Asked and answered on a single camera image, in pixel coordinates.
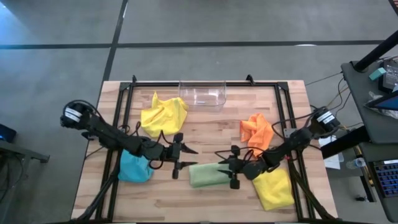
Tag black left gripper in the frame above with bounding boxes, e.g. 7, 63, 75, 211
164, 133, 199, 180

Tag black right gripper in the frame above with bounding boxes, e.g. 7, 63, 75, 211
216, 144, 252, 190

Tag green microfiber towel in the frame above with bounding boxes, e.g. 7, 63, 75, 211
188, 162, 233, 189

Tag yellow microfiber towel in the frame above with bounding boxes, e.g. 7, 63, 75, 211
252, 167, 295, 212
140, 91, 189, 139

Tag orange microfiber towel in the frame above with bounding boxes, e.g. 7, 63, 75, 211
239, 112, 275, 158

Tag blue microfiber towel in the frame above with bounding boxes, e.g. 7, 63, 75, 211
117, 149, 155, 184

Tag clear plastic bin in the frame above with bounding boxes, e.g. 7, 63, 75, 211
178, 80, 228, 113

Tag white paper sheet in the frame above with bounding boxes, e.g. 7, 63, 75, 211
318, 135, 345, 170

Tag black support beam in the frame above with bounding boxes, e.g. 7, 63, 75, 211
320, 125, 371, 159

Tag clear water bottle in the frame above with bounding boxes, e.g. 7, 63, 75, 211
345, 157, 367, 170

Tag grey side table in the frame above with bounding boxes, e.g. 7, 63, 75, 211
340, 60, 398, 144

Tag backlit keyboard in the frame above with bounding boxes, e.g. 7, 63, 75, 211
372, 159, 398, 198

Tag black metal stand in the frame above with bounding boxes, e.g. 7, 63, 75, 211
0, 138, 50, 203

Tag grey desk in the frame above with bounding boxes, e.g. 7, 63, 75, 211
359, 141, 398, 223

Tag tablet with dark screen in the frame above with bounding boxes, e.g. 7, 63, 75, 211
363, 90, 398, 112

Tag small teal box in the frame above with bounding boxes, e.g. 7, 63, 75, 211
368, 67, 387, 82

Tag black device with blue light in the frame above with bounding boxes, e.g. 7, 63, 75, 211
0, 123, 17, 144

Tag black electronic device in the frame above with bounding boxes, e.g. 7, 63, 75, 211
377, 58, 398, 93

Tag black pole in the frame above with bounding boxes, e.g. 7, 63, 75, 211
353, 29, 398, 73

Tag black aluminium table frame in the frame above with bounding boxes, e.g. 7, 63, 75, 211
70, 74, 340, 224

